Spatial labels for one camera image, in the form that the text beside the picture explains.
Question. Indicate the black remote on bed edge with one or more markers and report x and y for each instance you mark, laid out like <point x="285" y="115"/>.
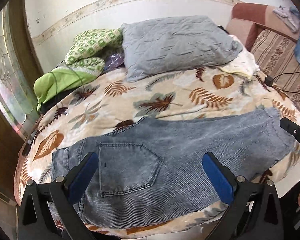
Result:
<point x="25" y="149"/>

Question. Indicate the beige leaf-print blanket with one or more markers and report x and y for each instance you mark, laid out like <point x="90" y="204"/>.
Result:
<point x="111" y="103"/>

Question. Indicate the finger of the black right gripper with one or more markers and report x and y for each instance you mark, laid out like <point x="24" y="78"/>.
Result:
<point x="291" y="127"/>

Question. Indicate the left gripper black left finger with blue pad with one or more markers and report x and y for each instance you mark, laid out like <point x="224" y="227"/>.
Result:
<point x="35" y="219"/>

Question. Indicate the grey quilted pillow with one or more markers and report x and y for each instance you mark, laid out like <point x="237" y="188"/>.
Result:
<point x="175" y="43"/>

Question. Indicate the stained glass door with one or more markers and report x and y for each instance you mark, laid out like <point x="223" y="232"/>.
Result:
<point x="18" y="103"/>

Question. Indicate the brown pink sofa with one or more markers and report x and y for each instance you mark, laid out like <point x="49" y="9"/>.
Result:
<point x="271" y="42"/>

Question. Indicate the black charger with cable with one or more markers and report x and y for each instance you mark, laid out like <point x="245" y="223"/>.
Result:
<point x="269" y="81"/>

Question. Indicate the grey denim pants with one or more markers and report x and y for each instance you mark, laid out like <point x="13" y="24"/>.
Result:
<point x="151" y="172"/>

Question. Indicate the cream white cloth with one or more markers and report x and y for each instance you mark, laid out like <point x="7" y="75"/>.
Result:
<point x="243" y="65"/>

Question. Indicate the purple patterned cloth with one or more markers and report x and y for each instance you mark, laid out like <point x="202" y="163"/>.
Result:
<point x="113" y="62"/>

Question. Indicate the grey garment on sofa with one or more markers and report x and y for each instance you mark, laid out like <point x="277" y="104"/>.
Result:
<point x="288" y="18"/>

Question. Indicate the green patterned quilt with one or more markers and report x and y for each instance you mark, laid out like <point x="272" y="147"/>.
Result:
<point x="83" y="63"/>

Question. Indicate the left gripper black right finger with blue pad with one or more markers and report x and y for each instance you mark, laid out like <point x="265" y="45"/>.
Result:
<point x="253" y="209"/>

